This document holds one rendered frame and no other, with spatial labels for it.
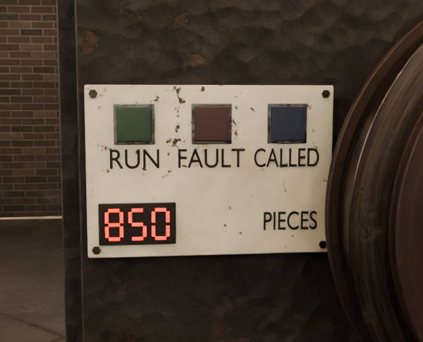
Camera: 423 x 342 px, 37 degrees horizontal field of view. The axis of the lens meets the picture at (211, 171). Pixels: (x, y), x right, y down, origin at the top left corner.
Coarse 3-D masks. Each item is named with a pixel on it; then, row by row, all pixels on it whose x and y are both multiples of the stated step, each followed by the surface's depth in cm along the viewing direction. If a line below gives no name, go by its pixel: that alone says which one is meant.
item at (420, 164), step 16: (416, 128) 53; (416, 144) 52; (400, 160) 54; (416, 160) 52; (400, 176) 53; (416, 176) 53; (400, 192) 53; (416, 192) 53; (400, 208) 53; (416, 208) 53; (400, 224) 53; (416, 224) 53; (400, 240) 53; (416, 240) 53; (400, 256) 53; (416, 256) 53; (400, 272) 53; (416, 272) 53; (400, 288) 54; (416, 288) 54; (400, 304) 55; (416, 304) 54; (416, 320) 54; (416, 336) 55
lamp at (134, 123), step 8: (120, 112) 64; (128, 112) 64; (136, 112) 64; (144, 112) 64; (120, 120) 64; (128, 120) 64; (136, 120) 64; (144, 120) 64; (120, 128) 64; (128, 128) 64; (136, 128) 64; (144, 128) 64; (120, 136) 64; (128, 136) 64; (136, 136) 64; (144, 136) 64
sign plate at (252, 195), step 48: (96, 96) 64; (144, 96) 64; (192, 96) 65; (240, 96) 65; (288, 96) 66; (96, 144) 64; (144, 144) 65; (192, 144) 65; (240, 144) 66; (288, 144) 66; (96, 192) 65; (144, 192) 65; (192, 192) 66; (240, 192) 66; (288, 192) 67; (96, 240) 65; (144, 240) 66; (192, 240) 66; (240, 240) 67; (288, 240) 68
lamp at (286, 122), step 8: (272, 112) 65; (280, 112) 65; (288, 112) 65; (296, 112) 66; (304, 112) 66; (272, 120) 65; (280, 120) 65; (288, 120) 66; (296, 120) 66; (304, 120) 66; (272, 128) 65; (280, 128) 66; (288, 128) 66; (296, 128) 66; (304, 128) 66; (272, 136) 66; (280, 136) 66; (288, 136) 66; (296, 136) 66
